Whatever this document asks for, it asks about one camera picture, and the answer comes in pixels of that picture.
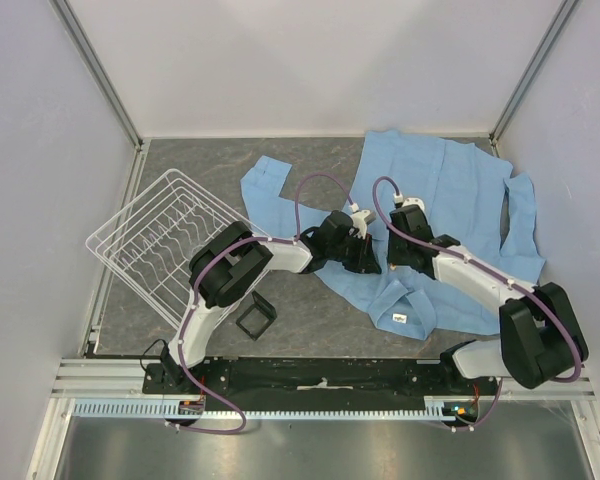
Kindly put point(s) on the small black square frame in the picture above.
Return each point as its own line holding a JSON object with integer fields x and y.
{"x": 257, "y": 318}

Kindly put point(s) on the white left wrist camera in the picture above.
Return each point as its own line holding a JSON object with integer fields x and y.
{"x": 361, "y": 219}

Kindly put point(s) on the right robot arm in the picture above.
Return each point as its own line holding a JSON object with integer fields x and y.
{"x": 539, "y": 340}

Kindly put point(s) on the white wire dish rack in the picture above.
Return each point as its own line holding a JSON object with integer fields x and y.
{"x": 149, "y": 243}

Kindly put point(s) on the light blue button shirt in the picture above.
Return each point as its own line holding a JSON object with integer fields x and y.
{"x": 468, "y": 194}

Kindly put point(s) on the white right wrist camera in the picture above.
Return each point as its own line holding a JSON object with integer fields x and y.
{"x": 410, "y": 201}

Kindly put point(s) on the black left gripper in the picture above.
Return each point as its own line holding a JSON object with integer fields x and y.
{"x": 365, "y": 261}

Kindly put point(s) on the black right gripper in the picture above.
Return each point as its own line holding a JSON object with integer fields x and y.
{"x": 392, "y": 255}

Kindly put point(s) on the light blue cable duct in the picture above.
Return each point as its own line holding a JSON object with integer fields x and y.
{"x": 174, "y": 409}

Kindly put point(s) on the aluminium frame rail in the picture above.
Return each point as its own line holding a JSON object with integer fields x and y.
{"x": 76, "y": 379}

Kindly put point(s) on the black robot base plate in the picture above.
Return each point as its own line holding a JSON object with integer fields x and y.
{"x": 250, "y": 381}

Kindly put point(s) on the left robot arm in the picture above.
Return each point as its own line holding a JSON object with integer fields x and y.
{"x": 227, "y": 268}

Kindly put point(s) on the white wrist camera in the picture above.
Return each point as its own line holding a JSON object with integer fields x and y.
{"x": 410, "y": 201}
{"x": 361, "y": 219}

